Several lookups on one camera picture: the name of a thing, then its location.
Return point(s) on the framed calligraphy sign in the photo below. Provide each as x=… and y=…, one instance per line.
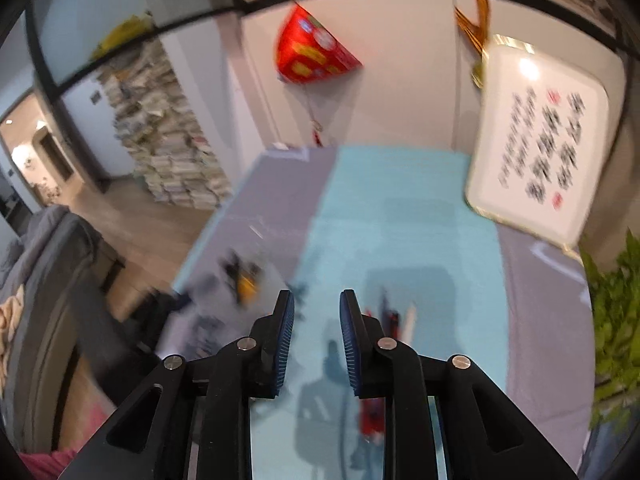
x=540, y=140

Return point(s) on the red pen with black top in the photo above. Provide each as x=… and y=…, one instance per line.
x=391, y=317

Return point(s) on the red pyramid hanging ornament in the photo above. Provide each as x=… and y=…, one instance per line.
x=310, y=50

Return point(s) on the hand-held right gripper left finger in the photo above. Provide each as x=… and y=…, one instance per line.
x=282, y=340

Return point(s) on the medal with striped ribbon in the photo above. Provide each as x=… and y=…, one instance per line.
x=475, y=35

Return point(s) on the tall stack of books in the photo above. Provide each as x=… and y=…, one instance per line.
x=165, y=135

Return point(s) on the yellow bag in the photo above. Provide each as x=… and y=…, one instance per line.
x=125, y=32

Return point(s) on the green leafy plant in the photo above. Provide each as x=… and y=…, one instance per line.
x=615, y=320

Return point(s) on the floral blanket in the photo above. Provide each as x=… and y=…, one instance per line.
x=10, y=320

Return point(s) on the wall switch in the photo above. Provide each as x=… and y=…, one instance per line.
x=97, y=96

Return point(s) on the grey bed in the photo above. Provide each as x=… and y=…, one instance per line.
x=45, y=260

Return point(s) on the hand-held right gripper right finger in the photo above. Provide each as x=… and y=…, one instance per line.
x=350, y=345

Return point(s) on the blue and grey tablecloth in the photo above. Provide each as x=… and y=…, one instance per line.
x=425, y=210

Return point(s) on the person's pink clothing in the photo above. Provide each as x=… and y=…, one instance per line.
x=47, y=465

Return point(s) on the white pen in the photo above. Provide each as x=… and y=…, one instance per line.
x=410, y=320

